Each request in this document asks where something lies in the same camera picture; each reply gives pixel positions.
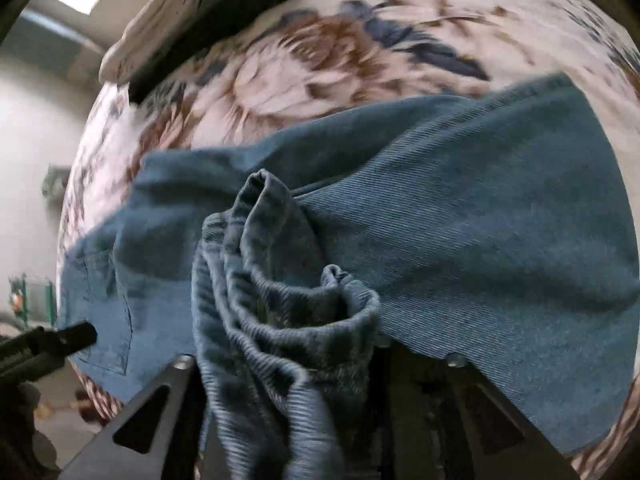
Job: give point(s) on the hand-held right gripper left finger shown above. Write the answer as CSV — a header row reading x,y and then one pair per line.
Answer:
x,y
177,375

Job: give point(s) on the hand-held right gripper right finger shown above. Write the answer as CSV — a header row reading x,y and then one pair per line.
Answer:
x,y
457,375

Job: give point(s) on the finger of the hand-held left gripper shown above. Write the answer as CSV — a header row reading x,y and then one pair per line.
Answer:
x,y
55,342

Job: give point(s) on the blue denim pants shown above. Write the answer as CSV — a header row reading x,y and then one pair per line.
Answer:
x,y
450,210

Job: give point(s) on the green white rack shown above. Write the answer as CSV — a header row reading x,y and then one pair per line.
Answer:
x,y
30,297

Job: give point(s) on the grey striped curtain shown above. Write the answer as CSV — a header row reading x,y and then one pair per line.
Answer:
x,y
50,40

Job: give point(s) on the floral blanket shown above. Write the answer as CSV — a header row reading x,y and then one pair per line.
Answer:
x,y
350,35

